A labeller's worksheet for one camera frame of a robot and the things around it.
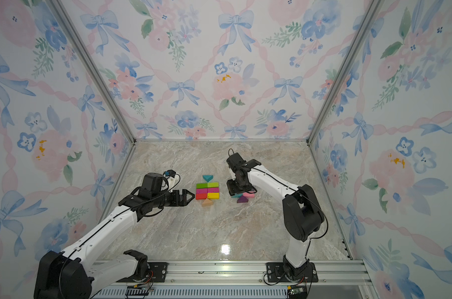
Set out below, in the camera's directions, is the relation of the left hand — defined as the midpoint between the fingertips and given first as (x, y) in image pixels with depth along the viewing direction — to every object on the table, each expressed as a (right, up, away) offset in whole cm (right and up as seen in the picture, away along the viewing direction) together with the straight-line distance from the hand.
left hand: (187, 194), depth 82 cm
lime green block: (+10, +2, +19) cm, 21 cm away
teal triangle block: (+7, +6, +19) cm, 21 cm away
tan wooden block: (+8, -6, +11) cm, 14 cm away
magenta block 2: (+9, 0, +14) cm, 17 cm away
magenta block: (+4, -1, +14) cm, 14 cm away
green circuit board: (+45, -36, -9) cm, 59 cm away
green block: (+4, +1, +19) cm, 19 cm away
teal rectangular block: (+22, 0, -1) cm, 22 cm away
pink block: (+25, +1, -5) cm, 26 cm away
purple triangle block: (+25, -4, +11) cm, 28 cm away
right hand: (+21, 0, +8) cm, 23 cm away
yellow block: (+10, -3, +13) cm, 17 cm away
